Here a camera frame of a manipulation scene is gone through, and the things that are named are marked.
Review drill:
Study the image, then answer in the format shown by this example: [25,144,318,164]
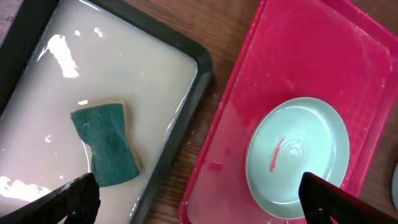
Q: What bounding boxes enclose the green yellow sponge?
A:
[70,102,141,187]

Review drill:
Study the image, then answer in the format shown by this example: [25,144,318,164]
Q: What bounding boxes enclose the light blue plate front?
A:
[391,163,398,210]

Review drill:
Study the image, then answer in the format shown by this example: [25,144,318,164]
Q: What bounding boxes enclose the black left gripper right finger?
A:
[298,172,397,224]

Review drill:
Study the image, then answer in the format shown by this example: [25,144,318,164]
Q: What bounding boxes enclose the light blue plate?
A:
[245,97,350,220]
[391,163,398,210]

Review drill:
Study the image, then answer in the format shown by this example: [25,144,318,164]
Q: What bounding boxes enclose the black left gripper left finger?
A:
[1,173,101,224]

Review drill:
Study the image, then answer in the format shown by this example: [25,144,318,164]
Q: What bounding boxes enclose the red plastic tray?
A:
[179,0,397,223]

